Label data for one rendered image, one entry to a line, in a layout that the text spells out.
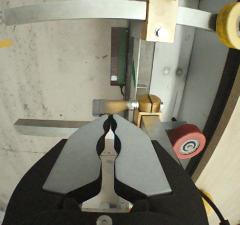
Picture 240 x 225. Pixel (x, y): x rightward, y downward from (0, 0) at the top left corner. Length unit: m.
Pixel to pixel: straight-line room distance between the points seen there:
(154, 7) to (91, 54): 0.92
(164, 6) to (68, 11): 0.16
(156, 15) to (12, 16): 0.25
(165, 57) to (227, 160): 0.38
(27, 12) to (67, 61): 0.92
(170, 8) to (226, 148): 0.35
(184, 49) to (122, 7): 0.34
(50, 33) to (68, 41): 0.16
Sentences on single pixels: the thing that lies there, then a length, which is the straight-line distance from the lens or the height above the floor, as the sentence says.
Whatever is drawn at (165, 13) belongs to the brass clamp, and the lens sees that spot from 0.26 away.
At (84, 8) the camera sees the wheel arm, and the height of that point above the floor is 0.86.
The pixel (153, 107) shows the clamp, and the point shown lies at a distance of 0.29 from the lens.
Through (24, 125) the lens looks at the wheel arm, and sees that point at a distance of 0.39.
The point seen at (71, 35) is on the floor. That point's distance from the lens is 1.16.
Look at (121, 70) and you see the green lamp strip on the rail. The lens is 0.43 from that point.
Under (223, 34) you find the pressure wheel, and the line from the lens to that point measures 0.28.
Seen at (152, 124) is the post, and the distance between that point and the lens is 0.27.
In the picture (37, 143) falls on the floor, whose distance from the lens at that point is 1.79.
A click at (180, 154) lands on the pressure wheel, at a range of 0.35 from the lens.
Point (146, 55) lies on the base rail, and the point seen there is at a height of 0.70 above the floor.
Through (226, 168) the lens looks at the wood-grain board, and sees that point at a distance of 0.52.
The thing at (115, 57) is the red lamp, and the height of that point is 0.70.
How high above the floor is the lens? 1.11
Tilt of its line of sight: 62 degrees down
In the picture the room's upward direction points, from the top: 176 degrees clockwise
